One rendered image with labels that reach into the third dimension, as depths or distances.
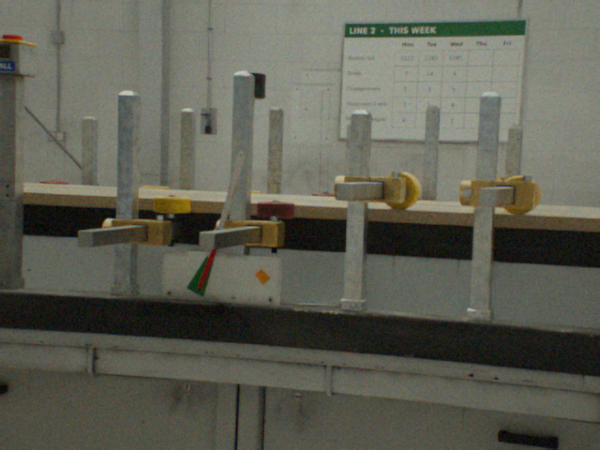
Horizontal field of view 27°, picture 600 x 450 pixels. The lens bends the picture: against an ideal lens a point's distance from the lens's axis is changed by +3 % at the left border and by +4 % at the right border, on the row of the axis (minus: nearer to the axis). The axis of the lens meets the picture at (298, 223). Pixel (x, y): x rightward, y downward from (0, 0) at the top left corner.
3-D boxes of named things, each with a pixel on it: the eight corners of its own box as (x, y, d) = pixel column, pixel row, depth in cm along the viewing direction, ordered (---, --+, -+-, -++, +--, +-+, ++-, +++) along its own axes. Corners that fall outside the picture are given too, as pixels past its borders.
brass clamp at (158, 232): (160, 246, 249) (161, 221, 249) (99, 243, 253) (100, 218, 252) (172, 244, 255) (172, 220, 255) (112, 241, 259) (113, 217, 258)
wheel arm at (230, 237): (215, 254, 217) (216, 231, 217) (197, 253, 218) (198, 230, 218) (284, 241, 259) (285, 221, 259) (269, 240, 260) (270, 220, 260)
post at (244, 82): (242, 306, 246) (249, 70, 243) (226, 305, 247) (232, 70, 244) (247, 304, 249) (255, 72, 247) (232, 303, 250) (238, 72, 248)
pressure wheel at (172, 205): (195, 247, 266) (196, 196, 265) (161, 247, 262) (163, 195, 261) (179, 245, 273) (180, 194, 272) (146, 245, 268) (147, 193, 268)
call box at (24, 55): (19, 78, 255) (19, 39, 255) (-13, 76, 257) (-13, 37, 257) (37, 81, 262) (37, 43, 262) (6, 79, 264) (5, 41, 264)
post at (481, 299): (487, 343, 232) (499, 91, 230) (469, 342, 233) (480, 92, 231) (490, 341, 235) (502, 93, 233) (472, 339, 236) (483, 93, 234)
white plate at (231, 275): (278, 306, 243) (280, 257, 242) (159, 298, 250) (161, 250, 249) (279, 306, 243) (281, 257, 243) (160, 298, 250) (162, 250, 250)
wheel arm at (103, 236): (93, 251, 227) (94, 229, 227) (76, 250, 228) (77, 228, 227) (181, 239, 268) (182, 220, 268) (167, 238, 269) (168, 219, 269)
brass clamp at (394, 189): (398, 203, 234) (399, 177, 234) (332, 201, 238) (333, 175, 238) (405, 202, 240) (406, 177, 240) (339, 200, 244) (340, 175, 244)
